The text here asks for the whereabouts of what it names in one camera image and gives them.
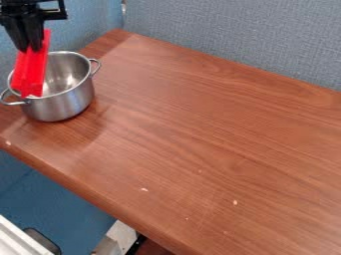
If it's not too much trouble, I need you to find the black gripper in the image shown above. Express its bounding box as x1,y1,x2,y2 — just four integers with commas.
0,0,68,52

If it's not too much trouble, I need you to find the red star-shaped bar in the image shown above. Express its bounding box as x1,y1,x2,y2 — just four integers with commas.
9,29,50,98

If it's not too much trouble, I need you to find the stainless steel pot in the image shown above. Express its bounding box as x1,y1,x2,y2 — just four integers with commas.
0,51,101,123

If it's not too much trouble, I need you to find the white radiator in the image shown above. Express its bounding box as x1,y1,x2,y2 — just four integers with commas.
0,215,53,255

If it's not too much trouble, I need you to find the white table leg bracket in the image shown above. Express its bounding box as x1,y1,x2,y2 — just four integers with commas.
90,220,141,255

